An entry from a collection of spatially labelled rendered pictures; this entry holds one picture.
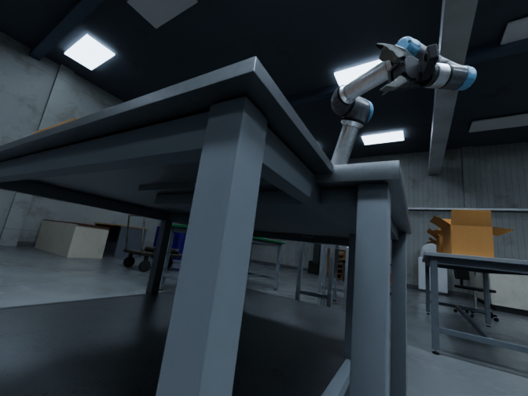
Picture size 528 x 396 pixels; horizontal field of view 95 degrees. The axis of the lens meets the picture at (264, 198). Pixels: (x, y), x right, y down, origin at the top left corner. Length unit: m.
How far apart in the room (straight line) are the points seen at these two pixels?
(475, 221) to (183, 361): 2.49
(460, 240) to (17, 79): 9.02
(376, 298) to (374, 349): 0.09
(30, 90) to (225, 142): 8.49
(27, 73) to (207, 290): 8.70
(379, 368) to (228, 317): 0.34
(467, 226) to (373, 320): 2.12
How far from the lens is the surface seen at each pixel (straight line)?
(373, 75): 1.14
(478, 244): 2.61
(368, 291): 0.54
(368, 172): 0.55
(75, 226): 6.37
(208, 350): 0.29
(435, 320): 2.56
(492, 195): 10.24
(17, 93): 8.65
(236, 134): 0.30
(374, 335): 0.55
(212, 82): 0.33
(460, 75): 1.08
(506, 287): 7.19
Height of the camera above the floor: 0.62
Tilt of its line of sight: 12 degrees up
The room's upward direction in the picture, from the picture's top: 7 degrees clockwise
